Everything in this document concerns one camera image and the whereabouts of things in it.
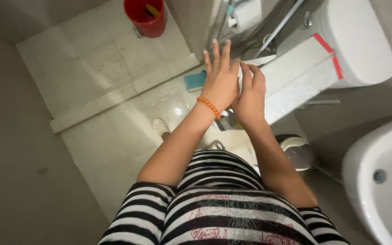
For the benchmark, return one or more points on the yellow item in bucket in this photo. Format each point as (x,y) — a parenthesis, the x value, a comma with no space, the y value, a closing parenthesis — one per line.
(152,10)

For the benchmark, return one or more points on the white bidet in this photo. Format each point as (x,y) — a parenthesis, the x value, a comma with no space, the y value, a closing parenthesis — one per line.
(386,204)

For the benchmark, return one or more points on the grey bin with white lid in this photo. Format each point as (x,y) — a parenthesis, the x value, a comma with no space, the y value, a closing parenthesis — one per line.
(298,153)

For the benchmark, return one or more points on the person's right fingers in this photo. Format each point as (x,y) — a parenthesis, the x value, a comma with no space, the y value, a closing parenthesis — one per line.
(246,76)

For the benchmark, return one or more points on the blue sponge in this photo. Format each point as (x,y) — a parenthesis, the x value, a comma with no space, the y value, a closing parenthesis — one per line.
(195,81)

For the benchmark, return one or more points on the white toilet paper roll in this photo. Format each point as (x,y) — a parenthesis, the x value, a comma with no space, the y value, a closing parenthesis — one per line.
(248,15)

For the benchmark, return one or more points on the person's right hand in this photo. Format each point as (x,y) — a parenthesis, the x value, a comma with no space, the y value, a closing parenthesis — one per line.
(252,98)

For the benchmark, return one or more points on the white shoe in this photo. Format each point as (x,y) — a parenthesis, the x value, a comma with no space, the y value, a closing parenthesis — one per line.
(218,146)
(160,126)

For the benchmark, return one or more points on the grey metal bar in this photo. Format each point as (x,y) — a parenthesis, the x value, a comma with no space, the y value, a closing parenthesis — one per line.
(322,102)

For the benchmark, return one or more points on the red tape strip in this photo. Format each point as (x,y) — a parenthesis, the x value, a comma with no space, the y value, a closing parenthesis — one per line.
(336,66)

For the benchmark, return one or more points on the red plastic bucket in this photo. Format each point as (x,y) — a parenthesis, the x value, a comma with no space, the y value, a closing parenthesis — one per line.
(148,25)

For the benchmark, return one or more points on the white toilet cistern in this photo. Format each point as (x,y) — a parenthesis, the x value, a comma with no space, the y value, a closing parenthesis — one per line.
(356,40)

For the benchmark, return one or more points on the metal bidet drain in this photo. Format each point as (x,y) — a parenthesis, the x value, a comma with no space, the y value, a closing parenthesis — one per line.
(379,176)

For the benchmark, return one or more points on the person's left hand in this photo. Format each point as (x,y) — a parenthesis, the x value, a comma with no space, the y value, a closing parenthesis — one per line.
(219,85)

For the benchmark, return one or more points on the black and white striped shirt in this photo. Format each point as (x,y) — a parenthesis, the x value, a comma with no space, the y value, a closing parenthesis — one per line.
(223,211)

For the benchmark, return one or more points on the metal wall valve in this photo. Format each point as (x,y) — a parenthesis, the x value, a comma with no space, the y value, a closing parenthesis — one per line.
(307,19)

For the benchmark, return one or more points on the grey and yellow tool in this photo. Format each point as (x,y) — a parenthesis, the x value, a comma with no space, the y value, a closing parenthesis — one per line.
(228,123)

